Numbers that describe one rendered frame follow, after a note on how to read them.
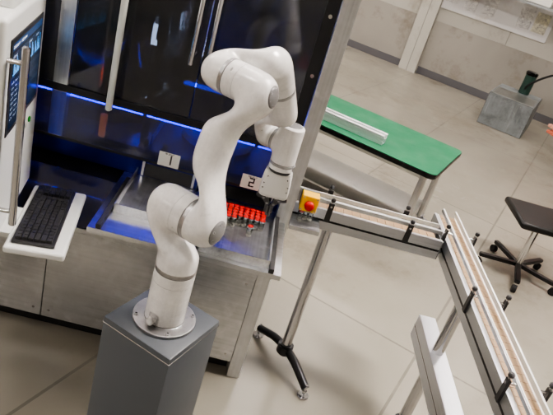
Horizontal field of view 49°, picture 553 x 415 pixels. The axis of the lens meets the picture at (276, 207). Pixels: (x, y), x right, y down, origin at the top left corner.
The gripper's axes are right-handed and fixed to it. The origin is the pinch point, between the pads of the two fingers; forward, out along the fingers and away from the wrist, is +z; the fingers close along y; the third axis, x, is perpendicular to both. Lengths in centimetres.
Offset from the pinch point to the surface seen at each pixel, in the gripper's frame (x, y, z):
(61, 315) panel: -35, 75, 99
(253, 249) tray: -7.6, 0.4, 22.1
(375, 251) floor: -195, -98, 110
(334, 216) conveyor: -46, -32, 19
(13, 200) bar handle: 17, 80, 12
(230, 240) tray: -9.9, 9.3, 22.1
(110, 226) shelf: 1, 52, 22
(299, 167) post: -35.1, -9.5, -3.4
